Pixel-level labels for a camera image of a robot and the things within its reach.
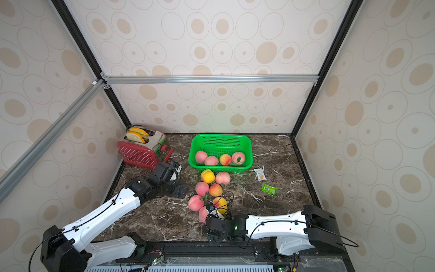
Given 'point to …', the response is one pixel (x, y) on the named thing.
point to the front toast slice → (135, 136)
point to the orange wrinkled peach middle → (216, 190)
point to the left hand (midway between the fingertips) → (184, 186)
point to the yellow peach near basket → (207, 176)
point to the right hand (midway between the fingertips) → (215, 233)
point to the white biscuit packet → (260, 175)
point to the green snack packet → (269, 189)
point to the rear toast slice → (143, 133)
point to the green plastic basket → (217, 144)
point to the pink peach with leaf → (195, 203)
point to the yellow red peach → (221, 204)
